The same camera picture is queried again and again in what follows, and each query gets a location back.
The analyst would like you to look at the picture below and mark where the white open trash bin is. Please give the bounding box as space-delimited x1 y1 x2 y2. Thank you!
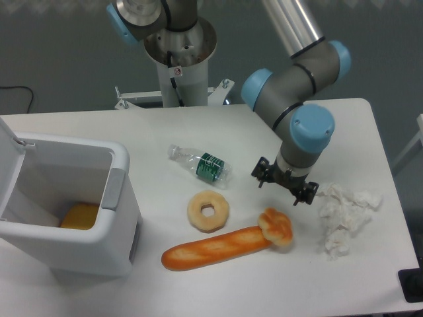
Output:
1 123 141 276

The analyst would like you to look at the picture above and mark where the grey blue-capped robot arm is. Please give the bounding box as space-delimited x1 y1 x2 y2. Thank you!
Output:
241 1 352 204

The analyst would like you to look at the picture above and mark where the crumpled white tissue paper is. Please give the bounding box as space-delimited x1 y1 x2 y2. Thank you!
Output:
317 182 383 260

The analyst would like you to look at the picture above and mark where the yellow bread inside bin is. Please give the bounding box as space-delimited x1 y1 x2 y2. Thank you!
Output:
60 203 98 230

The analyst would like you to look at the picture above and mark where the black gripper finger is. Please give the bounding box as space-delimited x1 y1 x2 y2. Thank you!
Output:
291 182 319 206
251 157 274 188

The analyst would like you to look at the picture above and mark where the clear bottle green label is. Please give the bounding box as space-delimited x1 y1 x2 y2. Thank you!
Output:
167 145 232 189

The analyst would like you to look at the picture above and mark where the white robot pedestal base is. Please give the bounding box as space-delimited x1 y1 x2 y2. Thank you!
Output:
106 1 234 108

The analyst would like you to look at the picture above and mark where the round ring-shaped bread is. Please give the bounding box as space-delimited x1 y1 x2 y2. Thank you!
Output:
187 190 229 232

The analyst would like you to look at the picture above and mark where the white frame at right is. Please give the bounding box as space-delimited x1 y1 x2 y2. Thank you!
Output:
391 114 422 176

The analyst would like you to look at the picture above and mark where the small knotted bread roll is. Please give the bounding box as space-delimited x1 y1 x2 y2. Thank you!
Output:
258 207 293 246

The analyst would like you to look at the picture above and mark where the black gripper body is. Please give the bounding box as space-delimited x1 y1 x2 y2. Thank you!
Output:
273 163 307 192

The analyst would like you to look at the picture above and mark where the black device at edge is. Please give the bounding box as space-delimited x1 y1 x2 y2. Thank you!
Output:
398 268 422 303

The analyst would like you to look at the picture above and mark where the long orange baguette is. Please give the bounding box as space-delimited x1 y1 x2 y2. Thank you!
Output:
161 226 271 271

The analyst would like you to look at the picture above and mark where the black cable on floor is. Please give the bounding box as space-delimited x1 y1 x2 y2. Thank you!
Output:
0 85 34 114

